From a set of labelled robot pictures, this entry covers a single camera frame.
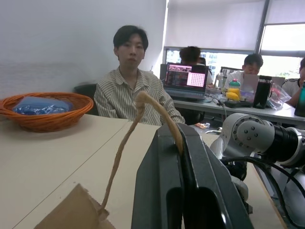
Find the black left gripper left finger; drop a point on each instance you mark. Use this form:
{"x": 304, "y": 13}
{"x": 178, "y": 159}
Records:
{"x": 157, "y": 171}

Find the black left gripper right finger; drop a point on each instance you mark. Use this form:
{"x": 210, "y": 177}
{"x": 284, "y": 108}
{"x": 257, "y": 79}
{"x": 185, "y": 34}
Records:
{"x": 209, "y": 181}

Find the brown paper bag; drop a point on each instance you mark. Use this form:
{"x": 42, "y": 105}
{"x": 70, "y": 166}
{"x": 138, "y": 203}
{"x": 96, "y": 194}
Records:
{"x": 76, "y": 210}

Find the clear plastic bag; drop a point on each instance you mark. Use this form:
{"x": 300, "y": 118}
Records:
{"x": 278, "y": 95}

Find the blue plastic bag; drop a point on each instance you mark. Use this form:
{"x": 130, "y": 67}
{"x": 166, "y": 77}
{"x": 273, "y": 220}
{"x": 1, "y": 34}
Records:
{"x": 40, "y": 106}

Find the orange snack packet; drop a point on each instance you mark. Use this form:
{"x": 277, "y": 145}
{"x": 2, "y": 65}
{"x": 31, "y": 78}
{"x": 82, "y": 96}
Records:
{"x": 202, "y": 125}

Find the grey office desk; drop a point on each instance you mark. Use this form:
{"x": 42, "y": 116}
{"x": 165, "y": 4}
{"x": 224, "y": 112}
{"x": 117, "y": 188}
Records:
{"x": 238, "y": 112}

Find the person in striped shirt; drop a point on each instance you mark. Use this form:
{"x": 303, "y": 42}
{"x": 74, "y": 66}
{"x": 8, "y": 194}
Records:
{"x": 126, "y": 95}

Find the flat black box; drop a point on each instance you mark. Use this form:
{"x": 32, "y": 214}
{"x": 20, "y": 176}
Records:
{"x": 238, "y": 104}

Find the yellow bottle with green lid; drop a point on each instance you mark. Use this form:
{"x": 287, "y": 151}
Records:
{"x": 233, "y": 91}

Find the open grey laptop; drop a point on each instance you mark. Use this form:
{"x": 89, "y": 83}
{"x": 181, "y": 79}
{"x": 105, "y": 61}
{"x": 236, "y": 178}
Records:
{"x": 184, "y": 81}

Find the clear water bottle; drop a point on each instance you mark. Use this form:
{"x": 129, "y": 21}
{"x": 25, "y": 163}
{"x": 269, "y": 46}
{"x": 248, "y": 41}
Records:
{"x": 219, "y": 80}

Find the black thermos bottle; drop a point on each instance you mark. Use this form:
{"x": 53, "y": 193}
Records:
{"x": 263, "y": 91}

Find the black office chair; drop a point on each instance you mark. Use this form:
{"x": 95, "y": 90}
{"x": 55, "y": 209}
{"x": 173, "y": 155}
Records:
{"x": 85, "y": 95}

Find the silver laptop lid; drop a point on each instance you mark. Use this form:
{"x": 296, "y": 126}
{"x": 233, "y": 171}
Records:
{"x": 250, "y": 82}

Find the person in white shirt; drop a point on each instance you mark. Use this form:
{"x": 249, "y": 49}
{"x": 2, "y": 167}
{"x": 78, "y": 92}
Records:
{"x": 250, "y": 69}

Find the person behind grey laptop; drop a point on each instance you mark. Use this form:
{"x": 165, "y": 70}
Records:
{"x": 190, "y": 56}

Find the orange wicker basket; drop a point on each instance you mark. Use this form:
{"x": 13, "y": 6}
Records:
{"x": 47, "y": 119}

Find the person in black-white shirt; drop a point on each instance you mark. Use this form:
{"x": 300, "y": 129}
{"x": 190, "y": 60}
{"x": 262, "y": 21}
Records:
{"x": 296, "y": 88}

